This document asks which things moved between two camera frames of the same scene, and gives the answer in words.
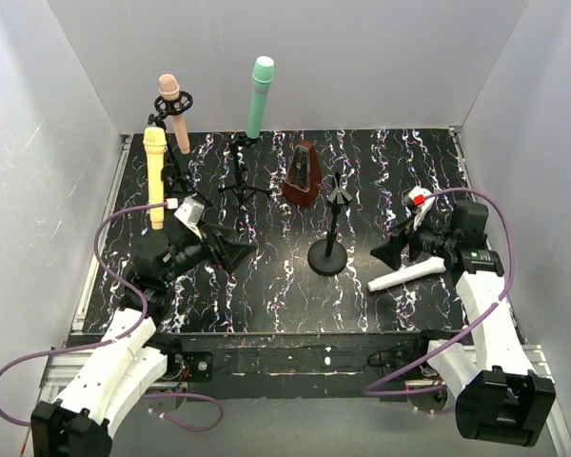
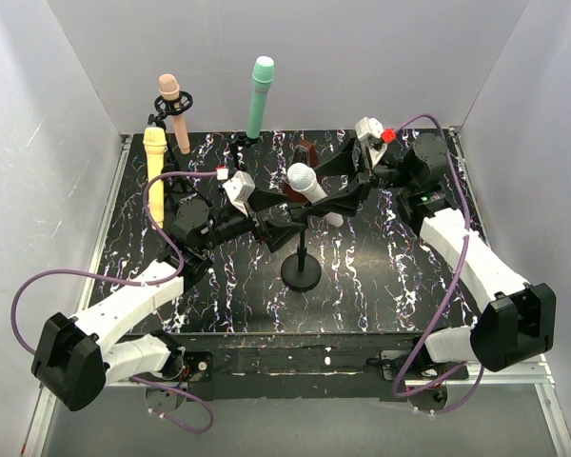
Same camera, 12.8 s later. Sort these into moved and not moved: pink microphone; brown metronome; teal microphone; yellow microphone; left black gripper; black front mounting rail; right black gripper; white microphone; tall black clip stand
Moved: tall black clip stand; left black gripper; white microphone; right black gripper
Not moved: yellow microphone; pink microphone; brown metronome; black front mounting rail; teal microphone
